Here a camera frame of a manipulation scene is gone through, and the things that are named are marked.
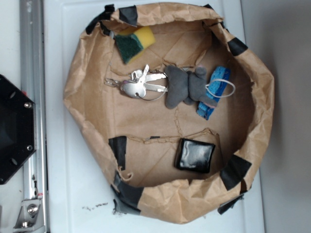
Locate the black box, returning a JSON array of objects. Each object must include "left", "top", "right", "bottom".
[{"left": 174, "top": 138, "right": 216, "bottom": 173}]

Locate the silver key bunch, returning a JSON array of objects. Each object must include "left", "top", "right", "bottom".
[{"left": 104, "top": 64, "right": 168, "bottom": 101}]

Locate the white tray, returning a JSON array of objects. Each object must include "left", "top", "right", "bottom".
[{"left": 44, "top": 0, "right": 265, "bottom": 233}]

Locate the blue sponge with white loop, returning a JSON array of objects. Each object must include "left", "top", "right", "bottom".
[{"left": 196, "top": 66, "right": 236, "bottom": 120}]

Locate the brown paper bag bin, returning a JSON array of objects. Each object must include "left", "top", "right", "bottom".
[{"left": 64, "top": 2, "right": 275, "bottom": 224}]

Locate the black hexagonal mount plate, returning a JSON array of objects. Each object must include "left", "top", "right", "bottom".
[{"left": 0, "top": 75, "right": 35, "bottom": 185}]

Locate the yellow green sponge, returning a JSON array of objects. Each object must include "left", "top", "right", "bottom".
[{"left": 115, "top": 26, "right": 156, "bottom": 64}]

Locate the aluminium rail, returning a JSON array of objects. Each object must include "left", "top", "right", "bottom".
[{"left": 14, "top": 0, "right": 50, "bottom": 233}]

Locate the grey plush elephant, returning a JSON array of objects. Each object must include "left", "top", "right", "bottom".
[{"left": 165, "top": 65, "right": 218, "bottom": 109}]

